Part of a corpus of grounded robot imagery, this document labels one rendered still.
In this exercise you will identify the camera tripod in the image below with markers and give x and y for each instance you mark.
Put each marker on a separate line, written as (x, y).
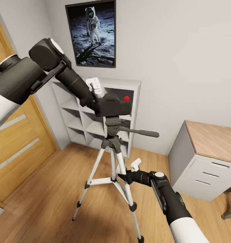
(113, 127)

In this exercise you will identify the bookcase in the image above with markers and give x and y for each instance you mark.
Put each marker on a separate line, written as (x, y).
(82, 130)

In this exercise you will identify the digital camera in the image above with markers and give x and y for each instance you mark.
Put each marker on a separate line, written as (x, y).
(111, 105)

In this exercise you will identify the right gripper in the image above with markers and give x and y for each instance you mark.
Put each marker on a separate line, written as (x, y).
(130, 177)

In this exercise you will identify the door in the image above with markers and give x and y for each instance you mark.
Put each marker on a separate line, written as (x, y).
(26, 140)

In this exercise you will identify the painting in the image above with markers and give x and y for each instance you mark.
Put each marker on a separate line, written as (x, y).
(92, 27)

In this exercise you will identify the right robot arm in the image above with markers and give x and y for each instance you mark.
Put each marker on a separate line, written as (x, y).
(183, 227)

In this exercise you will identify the desk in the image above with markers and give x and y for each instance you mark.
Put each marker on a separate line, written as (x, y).
(200, 160)

